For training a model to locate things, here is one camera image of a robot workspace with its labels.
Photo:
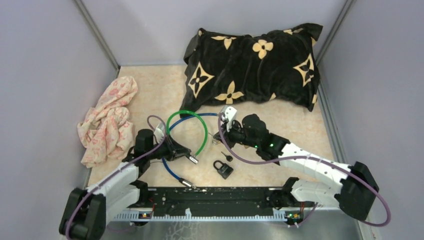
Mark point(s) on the green cable lock keys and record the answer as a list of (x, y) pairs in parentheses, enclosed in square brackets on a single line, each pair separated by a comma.
[(216, 142)]

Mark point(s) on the black head key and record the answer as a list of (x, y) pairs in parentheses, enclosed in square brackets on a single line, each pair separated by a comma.
[(228, 157)]

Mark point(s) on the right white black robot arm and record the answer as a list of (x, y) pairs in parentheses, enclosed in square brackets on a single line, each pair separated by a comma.
[(304, 155)]

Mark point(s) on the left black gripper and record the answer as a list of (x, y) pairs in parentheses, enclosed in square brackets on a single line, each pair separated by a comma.
[(175, 149)]

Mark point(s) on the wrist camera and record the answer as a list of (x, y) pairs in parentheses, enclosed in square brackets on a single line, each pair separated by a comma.
[(228, 116), (160, 132)]

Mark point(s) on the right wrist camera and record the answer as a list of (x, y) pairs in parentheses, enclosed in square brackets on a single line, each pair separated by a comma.
[(228, 116)]

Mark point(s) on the black Kaijing padlock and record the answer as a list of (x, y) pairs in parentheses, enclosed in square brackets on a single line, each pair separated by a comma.
[(223, 169)]

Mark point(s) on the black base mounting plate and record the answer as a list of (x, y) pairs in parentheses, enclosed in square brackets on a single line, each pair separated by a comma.
[(220, 201)]

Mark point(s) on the black pillow with beige flowers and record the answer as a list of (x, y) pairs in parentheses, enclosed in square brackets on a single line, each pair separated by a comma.
[(224, 69)]

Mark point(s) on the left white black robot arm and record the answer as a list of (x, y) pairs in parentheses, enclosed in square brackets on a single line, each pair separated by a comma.
[(112, 179)]

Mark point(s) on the aluminium frame rail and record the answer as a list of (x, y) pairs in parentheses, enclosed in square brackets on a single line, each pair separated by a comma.
[(137, 213)]

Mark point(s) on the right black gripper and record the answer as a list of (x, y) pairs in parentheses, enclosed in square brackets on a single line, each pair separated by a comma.
[(227, 137)]

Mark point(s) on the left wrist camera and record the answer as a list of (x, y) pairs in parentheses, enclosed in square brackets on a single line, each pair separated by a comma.
[(160, 132)]

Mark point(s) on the pink floral white cloth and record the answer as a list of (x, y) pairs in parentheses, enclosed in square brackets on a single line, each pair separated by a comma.
[(106, 132)]

